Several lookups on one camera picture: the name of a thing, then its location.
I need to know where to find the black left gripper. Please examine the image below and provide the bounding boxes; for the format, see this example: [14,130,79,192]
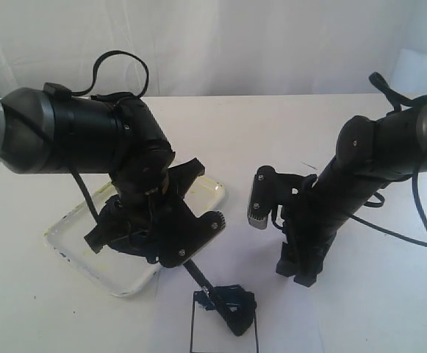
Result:
[84,154,205,257]

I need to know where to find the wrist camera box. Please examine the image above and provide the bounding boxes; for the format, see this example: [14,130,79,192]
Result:
[158,210,226,268]
[247,165,304,230]

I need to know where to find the white paint tray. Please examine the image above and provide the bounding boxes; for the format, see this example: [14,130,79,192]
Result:
[45,176,226,298]

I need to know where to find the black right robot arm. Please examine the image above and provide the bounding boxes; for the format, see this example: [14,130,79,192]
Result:
[275,95,427,287]

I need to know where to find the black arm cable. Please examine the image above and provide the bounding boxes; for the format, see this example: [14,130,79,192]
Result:
[348,71,427,250]
[43,49,150,225]

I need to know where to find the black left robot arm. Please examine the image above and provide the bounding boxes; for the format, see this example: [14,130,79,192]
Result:
[0,84,223,268]

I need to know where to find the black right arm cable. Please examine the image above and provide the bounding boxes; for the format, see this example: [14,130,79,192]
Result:
[348,71,427,250]

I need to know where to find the thin black paintbrush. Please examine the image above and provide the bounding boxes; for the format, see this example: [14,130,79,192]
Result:
[184,260,256,337]

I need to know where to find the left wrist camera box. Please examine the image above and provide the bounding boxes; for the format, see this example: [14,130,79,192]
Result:
[158,210,226,268]

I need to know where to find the white backdrop curtain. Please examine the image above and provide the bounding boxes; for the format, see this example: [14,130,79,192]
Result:
[0,1,427,96]

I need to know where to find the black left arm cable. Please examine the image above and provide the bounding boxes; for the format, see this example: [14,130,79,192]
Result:
[43,49,150,225]

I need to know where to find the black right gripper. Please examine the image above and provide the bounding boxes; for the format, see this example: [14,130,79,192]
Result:
[276,198,342,288]

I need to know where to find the white paper sheet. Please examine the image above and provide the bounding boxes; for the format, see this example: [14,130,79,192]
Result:
[154,257,346,353]

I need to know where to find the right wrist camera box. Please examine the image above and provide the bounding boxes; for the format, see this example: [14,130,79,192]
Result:
[247,165,304,230]

